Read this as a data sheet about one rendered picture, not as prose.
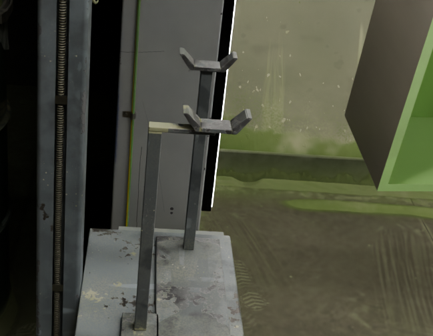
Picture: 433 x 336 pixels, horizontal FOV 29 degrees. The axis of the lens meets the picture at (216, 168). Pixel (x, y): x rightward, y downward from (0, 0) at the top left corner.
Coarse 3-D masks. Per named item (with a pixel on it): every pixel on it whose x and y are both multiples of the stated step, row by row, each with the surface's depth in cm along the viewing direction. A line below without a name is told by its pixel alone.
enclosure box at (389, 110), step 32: (384, 0) 222; (416, 0) 202; (384, 32) 222; (416, 32) 202; (384, 64) 222; (416, 64) 202; (352, 96) 246; (384, 96) 222; (416, 96) 208; (352, 128) 246; (384, 128) 222; (416, 128) 252; (384, 160) 222; (416, 160) 240
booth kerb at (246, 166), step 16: (224, 160) 308; (240, 160) 308; (256, 160) 309; (272, 160) 309; (288, 160) 309; (304, 160) 310; (320, 160) 310; (336, 160) 311; (352, 160) 311; (240, 176) 311; (256, 176) 311; (272, 176) 312; (288, 176) 312; (304, 176) 313; (320, 176) 313; (336, 176) 314; (352, 176) 314; (368, 176) 314
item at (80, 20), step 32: (64, 0) 97; (64, 32) 98; (64, 64) 100; (64, 96) 102; (64, 128) 105; (64, 160) 107; (64, 192) 109; (64, 224) 112; (64, 256) 112; (64, 288) 115; (64, 320) 117
